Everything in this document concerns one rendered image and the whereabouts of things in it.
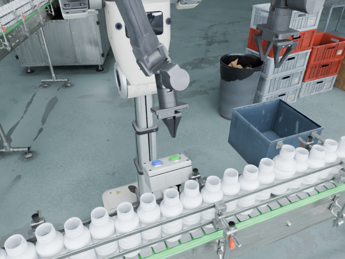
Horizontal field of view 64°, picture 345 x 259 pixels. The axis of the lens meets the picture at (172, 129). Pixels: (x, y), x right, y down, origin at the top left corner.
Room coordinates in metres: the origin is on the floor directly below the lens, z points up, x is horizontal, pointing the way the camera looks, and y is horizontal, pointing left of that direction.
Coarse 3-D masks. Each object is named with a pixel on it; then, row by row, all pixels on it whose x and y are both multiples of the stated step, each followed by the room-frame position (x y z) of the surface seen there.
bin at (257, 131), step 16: (240, 112) 1.26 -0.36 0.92; (256, 112) 1.30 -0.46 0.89; (272, 112) 1.34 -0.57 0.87; (288, 112) 1.28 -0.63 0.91; (240, 128) 1.16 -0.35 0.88; (256, 128) 1.31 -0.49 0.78; (272, 128) 1.36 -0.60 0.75; (288, 128) 1.25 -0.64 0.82; (304, 128) 1.16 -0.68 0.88; (320, 128) 1.06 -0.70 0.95; (240, 144) 1.14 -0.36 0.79; (256, 144) 1.03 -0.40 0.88; (272, 144) 0.97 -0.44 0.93; (288, 144) 1.00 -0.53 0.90; (256, 160) 1.01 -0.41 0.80
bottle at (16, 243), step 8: (8, 240) 0.34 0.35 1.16; (16, 240) 0.35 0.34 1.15; (24, 240) 0.35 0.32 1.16; (8, 248) 0.33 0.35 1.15; (16, 248) 0.32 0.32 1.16; (24, 248) 0.33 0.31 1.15; (32, 248) 0.35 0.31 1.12; (8, 256) 0.33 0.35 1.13; (16, 256) 0.32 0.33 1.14; (24, 256) 0.33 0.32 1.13; (32, 256) 0.33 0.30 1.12
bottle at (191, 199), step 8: (192, 184) 0.51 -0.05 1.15; (184, 192) 0.49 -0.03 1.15; (192, 192) 0.48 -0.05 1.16; (184, 200) 0.48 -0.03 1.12; (192, 200) 0.48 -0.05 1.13; (200, 200) 0.48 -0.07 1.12; (184, 208) 0.48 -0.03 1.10; (192, 208) 0.47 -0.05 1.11; (192, 216) 0.47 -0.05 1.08; (200, 216) 0.49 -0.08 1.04; (184, 224) 0.47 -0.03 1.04; (192, 224) 0.47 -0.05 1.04
